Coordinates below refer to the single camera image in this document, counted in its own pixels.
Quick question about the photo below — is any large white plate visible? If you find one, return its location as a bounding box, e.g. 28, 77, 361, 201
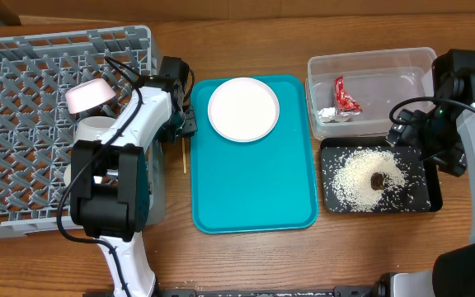
208, 78, 280, 143

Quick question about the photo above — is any brown food scrap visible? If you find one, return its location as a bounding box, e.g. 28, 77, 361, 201
370, 172, 389, 191

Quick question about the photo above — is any grey bowl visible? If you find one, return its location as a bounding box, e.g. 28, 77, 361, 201
73, 116, 115, 144

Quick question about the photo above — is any small pink bowl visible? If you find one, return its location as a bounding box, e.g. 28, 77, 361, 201
65, 78, 115, 114

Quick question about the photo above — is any pile of rice grains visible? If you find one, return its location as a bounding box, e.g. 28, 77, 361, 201
326, 147, 432, 210

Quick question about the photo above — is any red snack wrapper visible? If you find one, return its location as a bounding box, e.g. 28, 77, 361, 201
334, 76, 363, 113

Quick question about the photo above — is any white cup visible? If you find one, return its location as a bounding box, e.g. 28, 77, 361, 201
63, 164, 71, 186

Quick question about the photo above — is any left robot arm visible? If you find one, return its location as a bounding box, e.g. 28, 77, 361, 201
56, 56, 197, 296

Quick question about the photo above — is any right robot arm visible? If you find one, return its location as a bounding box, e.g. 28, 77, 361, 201
374, 49, 475, 296

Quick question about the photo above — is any black tray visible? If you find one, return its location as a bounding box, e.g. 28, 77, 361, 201
319, 136, 444, 215

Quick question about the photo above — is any clear plastic bin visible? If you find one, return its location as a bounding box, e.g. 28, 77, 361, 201
305, 47, 436, 140

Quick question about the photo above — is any teal serving tray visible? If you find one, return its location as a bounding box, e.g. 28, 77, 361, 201
190, 75, 319, 233

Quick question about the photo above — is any grey plastic dish rack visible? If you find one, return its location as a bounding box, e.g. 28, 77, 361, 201
0, 26, 162, 238

